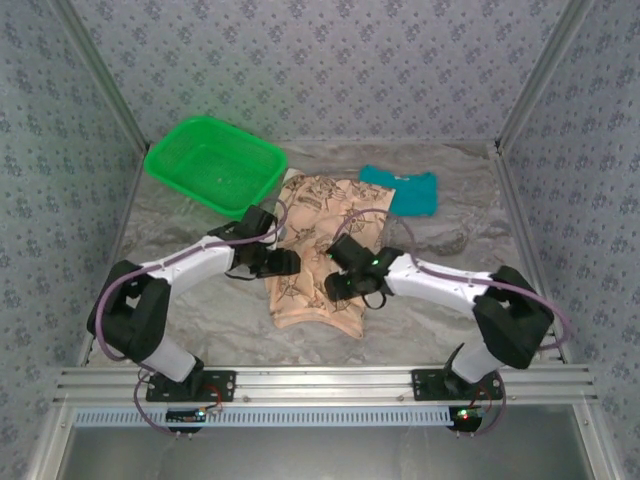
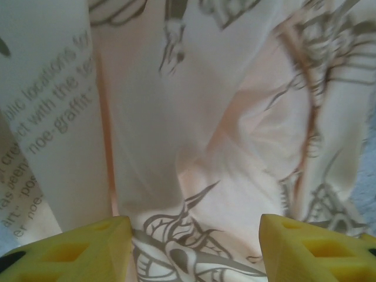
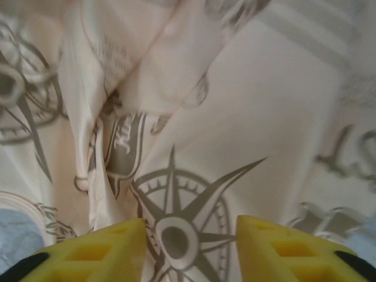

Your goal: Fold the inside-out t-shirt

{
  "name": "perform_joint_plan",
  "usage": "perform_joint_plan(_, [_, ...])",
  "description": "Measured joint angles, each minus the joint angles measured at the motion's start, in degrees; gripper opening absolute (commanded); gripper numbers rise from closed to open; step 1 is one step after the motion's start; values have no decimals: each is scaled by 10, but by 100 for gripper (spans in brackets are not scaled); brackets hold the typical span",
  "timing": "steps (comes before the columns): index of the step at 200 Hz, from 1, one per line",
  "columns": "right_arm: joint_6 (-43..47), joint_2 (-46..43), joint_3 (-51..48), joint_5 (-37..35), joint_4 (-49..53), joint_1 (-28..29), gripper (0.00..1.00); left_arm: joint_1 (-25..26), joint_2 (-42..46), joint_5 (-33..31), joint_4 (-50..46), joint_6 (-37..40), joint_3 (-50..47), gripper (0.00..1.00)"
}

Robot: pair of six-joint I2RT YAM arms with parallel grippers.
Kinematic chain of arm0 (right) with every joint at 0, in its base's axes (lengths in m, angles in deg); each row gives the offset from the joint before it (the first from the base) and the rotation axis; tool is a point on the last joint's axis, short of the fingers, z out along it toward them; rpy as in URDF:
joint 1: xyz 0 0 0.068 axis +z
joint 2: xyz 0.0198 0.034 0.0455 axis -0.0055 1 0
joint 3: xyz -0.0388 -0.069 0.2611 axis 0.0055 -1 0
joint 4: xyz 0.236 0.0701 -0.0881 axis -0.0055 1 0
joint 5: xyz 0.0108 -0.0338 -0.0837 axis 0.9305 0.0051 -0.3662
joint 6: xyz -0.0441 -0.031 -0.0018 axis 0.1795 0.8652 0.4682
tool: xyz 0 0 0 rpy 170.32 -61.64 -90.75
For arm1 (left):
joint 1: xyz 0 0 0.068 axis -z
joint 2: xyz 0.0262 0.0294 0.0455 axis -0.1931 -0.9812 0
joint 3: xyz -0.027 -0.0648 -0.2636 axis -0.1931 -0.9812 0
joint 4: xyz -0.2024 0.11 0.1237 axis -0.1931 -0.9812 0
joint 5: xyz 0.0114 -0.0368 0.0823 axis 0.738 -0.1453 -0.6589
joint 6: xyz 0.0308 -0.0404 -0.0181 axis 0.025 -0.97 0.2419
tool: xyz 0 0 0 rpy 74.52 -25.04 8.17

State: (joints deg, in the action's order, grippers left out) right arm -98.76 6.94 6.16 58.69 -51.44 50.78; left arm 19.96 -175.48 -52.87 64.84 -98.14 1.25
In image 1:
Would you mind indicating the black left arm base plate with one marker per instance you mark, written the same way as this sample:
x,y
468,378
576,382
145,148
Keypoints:
x,y
220,385

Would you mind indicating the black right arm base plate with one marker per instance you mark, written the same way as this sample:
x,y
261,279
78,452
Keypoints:
x,y
427,385

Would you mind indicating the green plastic basket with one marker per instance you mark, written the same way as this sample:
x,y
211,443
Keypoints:
x,y
215,160

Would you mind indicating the aluminium mounting rail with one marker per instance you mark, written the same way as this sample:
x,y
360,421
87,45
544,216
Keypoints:
x,y
320,385

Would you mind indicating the teal folded t-shirt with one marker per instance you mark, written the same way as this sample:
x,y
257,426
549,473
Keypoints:
x,y
415,192

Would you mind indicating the aluminium frame post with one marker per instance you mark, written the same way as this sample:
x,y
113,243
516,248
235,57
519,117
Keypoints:
x,y
100,75
545,75

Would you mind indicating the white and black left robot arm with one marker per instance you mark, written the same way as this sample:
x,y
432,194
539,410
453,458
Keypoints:
x,y
200,255

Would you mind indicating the grey sheet metal panel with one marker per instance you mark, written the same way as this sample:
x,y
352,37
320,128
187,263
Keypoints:
x,y
320,455

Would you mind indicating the peach printed t-shirt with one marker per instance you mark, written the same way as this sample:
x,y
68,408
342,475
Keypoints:
x,y
310,215

